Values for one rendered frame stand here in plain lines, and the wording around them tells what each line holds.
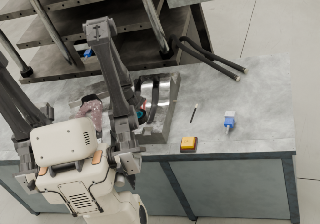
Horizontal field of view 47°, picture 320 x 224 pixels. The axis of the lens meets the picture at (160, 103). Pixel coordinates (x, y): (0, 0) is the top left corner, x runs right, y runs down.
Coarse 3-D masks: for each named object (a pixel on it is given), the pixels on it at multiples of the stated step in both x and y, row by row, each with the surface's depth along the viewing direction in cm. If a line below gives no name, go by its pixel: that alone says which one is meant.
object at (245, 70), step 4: (208, 52) 221; (208, 56) 221; (212, 56) 219; (216, 56) 218; (216, 60) 218; (220, 60) 216; (224, 60) 215; (228, 64) 213; (232, 64) 211; (236, 64) 211; (236, 68) 210; (240, 68) 208; (244, 68) 208; (244, 72) 207
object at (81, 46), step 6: (114, 36) 264; (120, 36) 273; (78, 42) 262; (84, 42) 259; (114, 42) 263; (120, 42) 272; (78, 48) 263; (84, 48) 262; (90, 48) 260; (120, 48) 272; (90, 60) 269; (96, 60) 268
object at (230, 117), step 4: (228, 112) 185; (232, 112) 184; (224, 116) 184; (228, 116) 183; (232, 116) 182; (236, 116) 186; (228, 120) 183; (232, 120) 182; (236, 120) 186; (224, 124) 182; (228, 124) 181; (232, 124) 181; (228, 128) 180
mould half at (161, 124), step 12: (168, 72) 222; (144, 84) 209; (168, 84) 203; (144, 96) 206; (168, 96) 200; (168, 108) 197; (156, 120) 192; (168, 120) 195; (156, 132) 185; (168, 132) 194; (144, 144) 194
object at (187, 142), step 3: (183, 138) 184; (186, 138) 184; (189, 138) 183; (192, 138) 182; (183, 141) 183; (186, 141) 182; (189, 141) 182; (192, 141) 181; (183, 144) 181; (186, 144) 181; (189, 144) 180; (192, 144) 180; (183, 147) 181; (186, 147) 181; (189, 147) 180; (192, 147) 180
